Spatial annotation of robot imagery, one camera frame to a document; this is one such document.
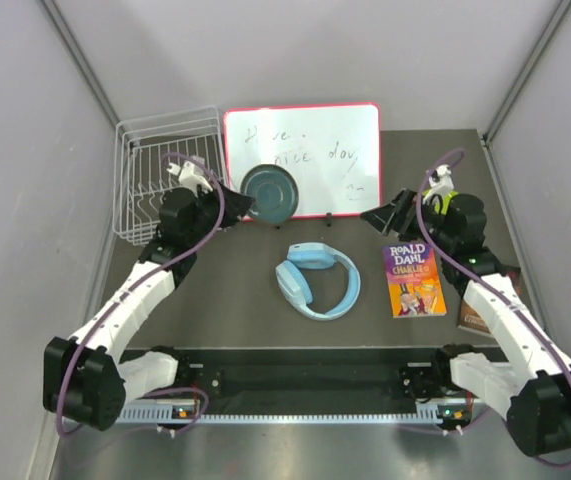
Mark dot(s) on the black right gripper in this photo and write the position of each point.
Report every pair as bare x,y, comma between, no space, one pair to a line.
404,209

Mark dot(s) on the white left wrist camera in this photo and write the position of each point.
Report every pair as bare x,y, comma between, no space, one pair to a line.
190,175

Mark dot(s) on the light blue headphones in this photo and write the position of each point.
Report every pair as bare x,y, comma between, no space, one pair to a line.
298,278

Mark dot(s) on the white wire dish rack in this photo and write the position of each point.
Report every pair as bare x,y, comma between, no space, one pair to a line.
141,162

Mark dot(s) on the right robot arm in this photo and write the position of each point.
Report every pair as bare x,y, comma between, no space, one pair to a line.
533,395

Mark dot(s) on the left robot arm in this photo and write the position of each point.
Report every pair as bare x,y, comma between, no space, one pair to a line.
85,379

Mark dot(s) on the pink framed whiteboard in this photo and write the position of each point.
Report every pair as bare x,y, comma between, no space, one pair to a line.
331,151

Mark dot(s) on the lime green plate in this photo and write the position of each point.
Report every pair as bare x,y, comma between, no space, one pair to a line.
445,201

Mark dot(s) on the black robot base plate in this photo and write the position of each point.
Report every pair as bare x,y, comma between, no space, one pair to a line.
380,374

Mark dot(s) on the dark brown book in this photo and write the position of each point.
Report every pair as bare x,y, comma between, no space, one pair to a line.
470,321

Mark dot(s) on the dark green plate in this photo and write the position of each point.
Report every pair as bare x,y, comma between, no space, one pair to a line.
275,192

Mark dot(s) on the purple Roald Dahl book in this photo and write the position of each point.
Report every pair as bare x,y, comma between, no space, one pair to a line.
413,280

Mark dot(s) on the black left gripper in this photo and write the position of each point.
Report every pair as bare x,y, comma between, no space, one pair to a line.
236,205

